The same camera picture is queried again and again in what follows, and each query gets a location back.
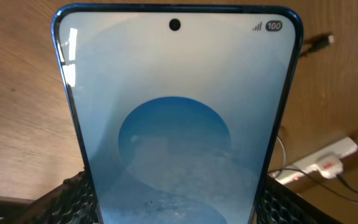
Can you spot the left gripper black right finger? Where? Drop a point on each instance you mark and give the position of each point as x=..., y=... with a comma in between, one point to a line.
x=279, y=205

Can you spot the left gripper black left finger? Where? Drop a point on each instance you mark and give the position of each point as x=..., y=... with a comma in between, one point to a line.
x=73, y=201

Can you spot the blue Galaxy smartphone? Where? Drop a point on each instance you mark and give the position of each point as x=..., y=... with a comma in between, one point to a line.
x=176, y=107

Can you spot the white power strip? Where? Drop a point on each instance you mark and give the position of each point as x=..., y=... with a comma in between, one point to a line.
x=289, y=173

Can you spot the white USB wall charger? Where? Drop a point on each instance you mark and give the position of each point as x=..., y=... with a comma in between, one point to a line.
x=329, y=166

